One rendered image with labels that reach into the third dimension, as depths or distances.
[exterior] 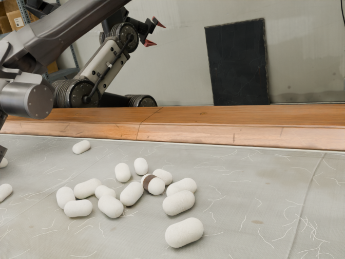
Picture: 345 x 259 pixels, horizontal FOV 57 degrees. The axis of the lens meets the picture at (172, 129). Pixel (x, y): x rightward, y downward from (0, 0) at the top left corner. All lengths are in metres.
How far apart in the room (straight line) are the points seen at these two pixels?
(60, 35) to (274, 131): 0.39
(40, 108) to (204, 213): 0.32
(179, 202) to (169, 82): 2.46
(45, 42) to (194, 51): 2.07
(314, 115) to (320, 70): 1.92
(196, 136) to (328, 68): 1.96
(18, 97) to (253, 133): 0.36
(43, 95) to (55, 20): 0.14
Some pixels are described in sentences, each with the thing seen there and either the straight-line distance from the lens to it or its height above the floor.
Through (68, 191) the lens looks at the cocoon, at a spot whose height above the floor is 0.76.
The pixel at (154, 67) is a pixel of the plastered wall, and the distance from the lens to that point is 2.82.
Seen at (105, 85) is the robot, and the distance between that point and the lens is 1.10.
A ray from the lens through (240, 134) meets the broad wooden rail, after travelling 0.49.
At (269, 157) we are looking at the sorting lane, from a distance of 0.45.
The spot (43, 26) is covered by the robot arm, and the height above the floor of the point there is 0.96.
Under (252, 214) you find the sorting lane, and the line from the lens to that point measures 0.35.
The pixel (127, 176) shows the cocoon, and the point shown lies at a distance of 0.44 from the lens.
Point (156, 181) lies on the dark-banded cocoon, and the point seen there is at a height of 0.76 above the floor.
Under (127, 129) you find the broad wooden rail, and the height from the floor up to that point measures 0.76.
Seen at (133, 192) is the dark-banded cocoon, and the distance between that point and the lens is 0.39.
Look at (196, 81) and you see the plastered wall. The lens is 2.67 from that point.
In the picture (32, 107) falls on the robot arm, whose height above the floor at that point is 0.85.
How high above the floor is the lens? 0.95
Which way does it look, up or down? 21 degrees down
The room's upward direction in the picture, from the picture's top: 12 degrees counter-clockwise
